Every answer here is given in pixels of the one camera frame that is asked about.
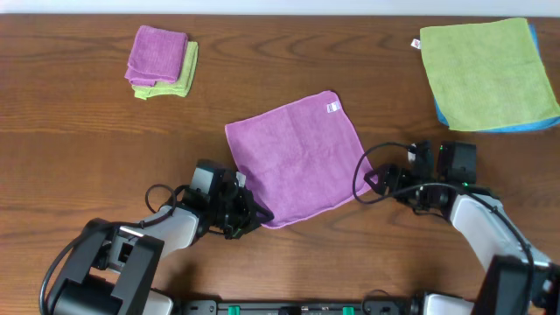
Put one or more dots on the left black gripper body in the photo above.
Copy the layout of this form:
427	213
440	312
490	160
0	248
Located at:
247	209

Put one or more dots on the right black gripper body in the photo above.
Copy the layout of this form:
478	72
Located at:
389	178

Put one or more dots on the purple microfiber cloth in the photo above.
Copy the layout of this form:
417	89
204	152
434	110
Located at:
301	159

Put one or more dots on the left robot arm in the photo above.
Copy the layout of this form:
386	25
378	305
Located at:
110	266

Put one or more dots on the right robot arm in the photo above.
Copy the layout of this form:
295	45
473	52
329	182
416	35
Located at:
518	275

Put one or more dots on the flat blue cloth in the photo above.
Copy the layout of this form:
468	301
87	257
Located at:
520	128

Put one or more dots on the flat green cloth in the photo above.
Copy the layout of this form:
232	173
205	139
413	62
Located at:
488	77

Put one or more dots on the folded green cloth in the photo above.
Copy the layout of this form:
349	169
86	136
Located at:
184	82

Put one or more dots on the folded purple cloth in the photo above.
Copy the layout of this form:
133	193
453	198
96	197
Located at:
156	56

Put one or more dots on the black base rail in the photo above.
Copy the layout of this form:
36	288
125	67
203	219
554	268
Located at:
297	308

